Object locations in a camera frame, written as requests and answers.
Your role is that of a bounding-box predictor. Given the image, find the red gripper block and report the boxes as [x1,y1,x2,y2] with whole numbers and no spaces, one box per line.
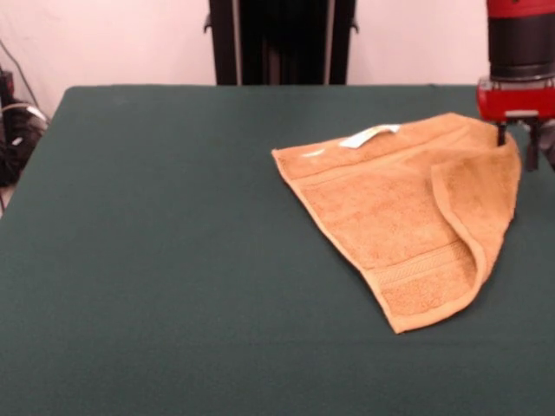
[475,74,555,172]

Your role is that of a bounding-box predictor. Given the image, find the tan terry towel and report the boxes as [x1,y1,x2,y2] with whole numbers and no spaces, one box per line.
[271,112,524,335]

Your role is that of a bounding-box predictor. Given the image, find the dark green table cloth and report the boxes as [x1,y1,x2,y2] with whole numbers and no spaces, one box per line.
[0,84,555,416]

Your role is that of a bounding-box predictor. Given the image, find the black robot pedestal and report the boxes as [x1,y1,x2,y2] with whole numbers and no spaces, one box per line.
[202,0,361,87]

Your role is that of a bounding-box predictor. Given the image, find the black cable tangle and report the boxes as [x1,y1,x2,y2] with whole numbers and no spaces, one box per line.
[0,101,49,187]

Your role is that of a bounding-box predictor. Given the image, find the black wall box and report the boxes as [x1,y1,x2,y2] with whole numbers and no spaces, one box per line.
[0,68,17,107]

